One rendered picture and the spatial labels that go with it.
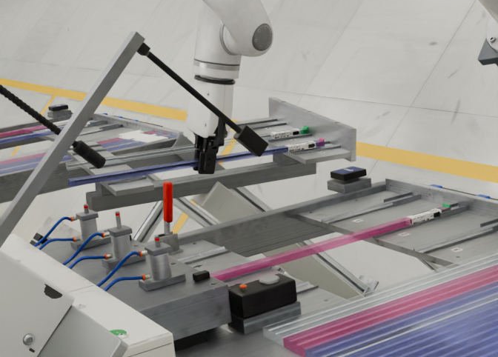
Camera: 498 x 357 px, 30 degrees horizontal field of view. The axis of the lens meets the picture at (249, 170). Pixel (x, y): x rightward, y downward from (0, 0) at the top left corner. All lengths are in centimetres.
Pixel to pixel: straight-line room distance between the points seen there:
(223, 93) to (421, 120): 138
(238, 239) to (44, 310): 78
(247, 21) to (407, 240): 46
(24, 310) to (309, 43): 304
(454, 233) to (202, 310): 47
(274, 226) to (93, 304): 58
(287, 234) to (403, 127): 147
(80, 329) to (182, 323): 34
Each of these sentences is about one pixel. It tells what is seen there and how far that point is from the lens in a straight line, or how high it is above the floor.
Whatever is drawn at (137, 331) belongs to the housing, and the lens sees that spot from 91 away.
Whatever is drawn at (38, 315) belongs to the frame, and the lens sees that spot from 74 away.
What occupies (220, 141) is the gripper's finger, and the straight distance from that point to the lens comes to 165.
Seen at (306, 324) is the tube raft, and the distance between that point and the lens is 106.
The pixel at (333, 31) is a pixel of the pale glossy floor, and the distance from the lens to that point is 363.
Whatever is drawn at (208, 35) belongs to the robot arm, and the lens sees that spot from 164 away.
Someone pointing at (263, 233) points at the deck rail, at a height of 89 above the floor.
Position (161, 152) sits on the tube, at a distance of 178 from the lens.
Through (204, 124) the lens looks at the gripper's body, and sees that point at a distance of 165.
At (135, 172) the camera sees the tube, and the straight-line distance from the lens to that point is 165.
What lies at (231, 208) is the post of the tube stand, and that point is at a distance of 185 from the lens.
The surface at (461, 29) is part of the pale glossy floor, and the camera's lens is 312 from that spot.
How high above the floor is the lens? 172
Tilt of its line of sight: 30 degrees down
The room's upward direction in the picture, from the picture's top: 51 degrees counter-clockwise
